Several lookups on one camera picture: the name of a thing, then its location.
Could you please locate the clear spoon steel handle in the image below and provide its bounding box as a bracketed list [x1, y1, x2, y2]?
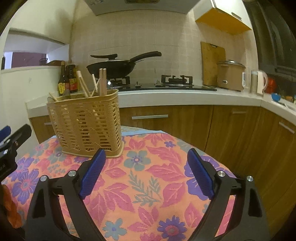
[62, 89, 71, 100]

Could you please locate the person's left hand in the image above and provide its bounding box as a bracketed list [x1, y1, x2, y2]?
[1, 185, 22, 229]

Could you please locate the dark soy sauce bottle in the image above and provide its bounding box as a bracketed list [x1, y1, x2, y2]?
[58, 61, 69, 96]

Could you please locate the beige plastic utensil basket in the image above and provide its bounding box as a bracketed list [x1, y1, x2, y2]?
[47, 89, 124, 158]

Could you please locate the red label sauce bottle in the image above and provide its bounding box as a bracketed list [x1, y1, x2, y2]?
[66, 63, 78, 93]

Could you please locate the black wok with lid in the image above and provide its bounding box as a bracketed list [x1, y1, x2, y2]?
[86, 51, 162, 79]

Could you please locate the blue bowl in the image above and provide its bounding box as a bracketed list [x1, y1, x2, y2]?
[271, 93, 281, 102]

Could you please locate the red container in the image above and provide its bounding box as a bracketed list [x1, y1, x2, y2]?
[265, 77, 277, 94]

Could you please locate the brown rice cooker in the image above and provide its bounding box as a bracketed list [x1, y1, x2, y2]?
[217, 60, 245, 91]

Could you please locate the steel range hood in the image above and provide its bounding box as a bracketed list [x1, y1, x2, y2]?
[85, 0, 199, 16]

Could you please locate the black gas stove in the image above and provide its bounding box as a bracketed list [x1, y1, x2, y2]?
[107, 75, 217, 91]

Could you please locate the wooden cutting board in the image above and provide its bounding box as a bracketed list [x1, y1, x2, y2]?
[201, 42, 226, 87]

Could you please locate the white upper cabinet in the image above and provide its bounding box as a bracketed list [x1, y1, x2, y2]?
[193, 0, 252, 35]

